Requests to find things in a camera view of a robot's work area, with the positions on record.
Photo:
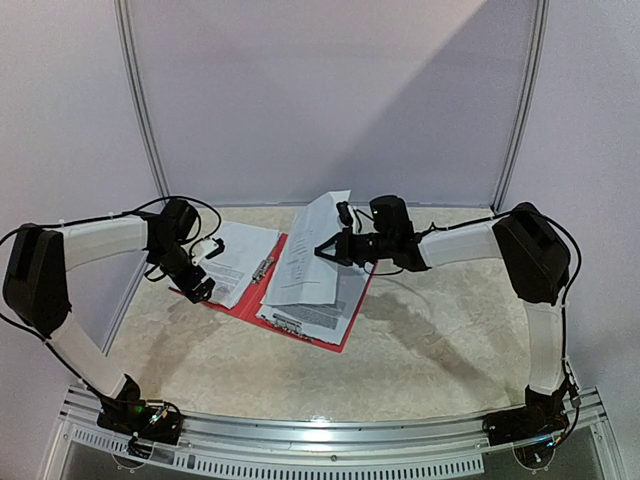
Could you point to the aluminium front rail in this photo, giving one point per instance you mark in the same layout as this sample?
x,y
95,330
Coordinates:
x,y
219,447

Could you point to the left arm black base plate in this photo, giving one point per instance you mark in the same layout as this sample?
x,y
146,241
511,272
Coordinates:
x,y
153,420

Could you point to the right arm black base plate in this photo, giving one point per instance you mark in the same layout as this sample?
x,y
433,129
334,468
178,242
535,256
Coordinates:
x,y
523,423

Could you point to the metal clip top of folder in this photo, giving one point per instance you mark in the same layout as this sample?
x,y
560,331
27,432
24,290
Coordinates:
x,y
286,326

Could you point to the metal clip folder spine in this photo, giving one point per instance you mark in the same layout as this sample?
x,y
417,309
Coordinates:
x,y
262,270

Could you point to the right aluminium frame post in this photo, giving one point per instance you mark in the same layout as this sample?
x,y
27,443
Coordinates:
x,y
525,99

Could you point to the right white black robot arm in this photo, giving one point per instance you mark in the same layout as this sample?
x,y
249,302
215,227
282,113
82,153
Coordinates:
x,y
536,259

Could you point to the printed paper sheet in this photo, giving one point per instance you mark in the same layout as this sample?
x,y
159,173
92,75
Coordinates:
x,y
245,247
328,323

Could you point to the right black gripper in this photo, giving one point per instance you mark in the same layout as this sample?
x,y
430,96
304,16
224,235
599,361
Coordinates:
x,y
342,245

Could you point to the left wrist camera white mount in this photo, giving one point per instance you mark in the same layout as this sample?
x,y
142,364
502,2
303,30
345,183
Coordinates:
x,y
205,249

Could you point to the stack of printed papers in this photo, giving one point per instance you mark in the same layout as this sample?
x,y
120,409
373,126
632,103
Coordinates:
x,y
300,277

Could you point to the left aluminium frame post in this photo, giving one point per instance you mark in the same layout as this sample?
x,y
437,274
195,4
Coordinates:
x,y
133,72

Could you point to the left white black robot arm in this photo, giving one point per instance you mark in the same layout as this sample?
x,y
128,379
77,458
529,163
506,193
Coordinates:
x,y
36,288

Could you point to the aluminium frame post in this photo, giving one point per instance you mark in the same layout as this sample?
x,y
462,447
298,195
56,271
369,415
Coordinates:
x,y
525,99
133,72

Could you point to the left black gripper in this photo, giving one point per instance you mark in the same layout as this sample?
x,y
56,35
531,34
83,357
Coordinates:
x,y
186,284

